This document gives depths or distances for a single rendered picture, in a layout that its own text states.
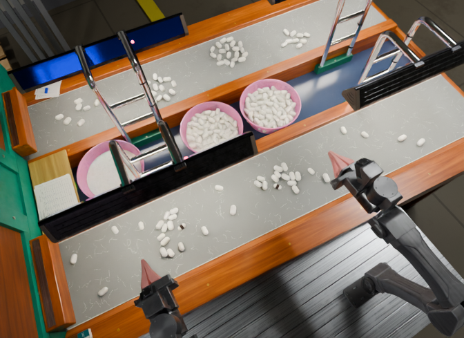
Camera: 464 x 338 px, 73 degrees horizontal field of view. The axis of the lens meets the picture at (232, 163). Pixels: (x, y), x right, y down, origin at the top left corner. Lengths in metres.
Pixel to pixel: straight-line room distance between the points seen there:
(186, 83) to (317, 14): 0.79
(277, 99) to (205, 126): 0.35
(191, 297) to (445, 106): 1.32
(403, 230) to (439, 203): 1.44
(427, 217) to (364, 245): 0.99
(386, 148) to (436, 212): 0.95
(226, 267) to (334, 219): 0.42
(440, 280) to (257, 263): 0.54
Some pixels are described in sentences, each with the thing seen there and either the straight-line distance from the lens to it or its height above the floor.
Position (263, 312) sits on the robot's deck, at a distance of 1.23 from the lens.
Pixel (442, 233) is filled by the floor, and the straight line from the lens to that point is 2.28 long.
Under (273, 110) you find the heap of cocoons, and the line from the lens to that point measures 1.41.
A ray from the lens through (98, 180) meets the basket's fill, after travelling 1.39.
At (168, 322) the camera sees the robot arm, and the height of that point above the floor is 1.17.
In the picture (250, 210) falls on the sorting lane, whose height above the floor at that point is 0.74.
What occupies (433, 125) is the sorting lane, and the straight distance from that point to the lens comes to 1.59.
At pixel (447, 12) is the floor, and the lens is 3.47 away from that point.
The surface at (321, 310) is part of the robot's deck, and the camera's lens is 1.25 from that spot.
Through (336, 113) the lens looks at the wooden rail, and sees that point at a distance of 1.43.
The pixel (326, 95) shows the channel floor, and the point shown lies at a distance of 1.59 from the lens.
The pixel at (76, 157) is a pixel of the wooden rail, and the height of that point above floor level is 0.74.
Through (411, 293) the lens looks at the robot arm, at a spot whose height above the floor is 0.94.
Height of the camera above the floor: 1.89
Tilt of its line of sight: 64 degrees down
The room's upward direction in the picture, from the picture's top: 3 degrees counter-clockwise
